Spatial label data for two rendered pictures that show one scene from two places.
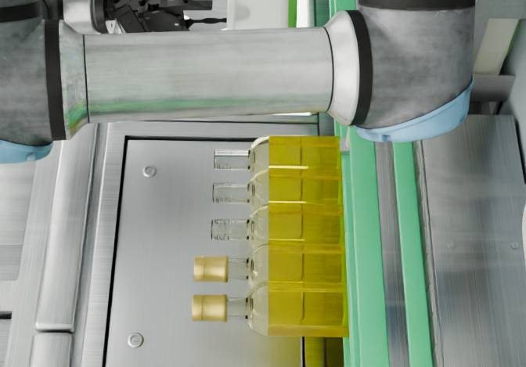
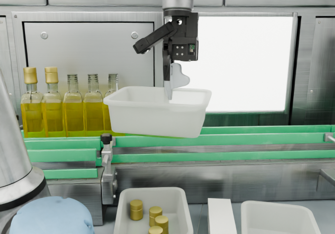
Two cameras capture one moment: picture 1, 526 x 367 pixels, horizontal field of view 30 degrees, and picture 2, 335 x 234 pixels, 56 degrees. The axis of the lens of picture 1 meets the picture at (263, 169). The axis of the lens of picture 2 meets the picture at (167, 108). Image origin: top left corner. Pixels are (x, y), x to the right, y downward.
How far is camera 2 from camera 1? 0.92 m
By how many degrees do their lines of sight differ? 32
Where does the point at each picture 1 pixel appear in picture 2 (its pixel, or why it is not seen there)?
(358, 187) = (60, 152)
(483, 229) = not seen: hidden behind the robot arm
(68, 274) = (75, 0)
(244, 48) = not seen: outside the picture
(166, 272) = (79, 47)
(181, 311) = (60, 55)
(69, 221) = not seen: outside the picture
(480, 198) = not seen: hidden behind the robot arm
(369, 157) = (78, 158)
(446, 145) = (81, 194)
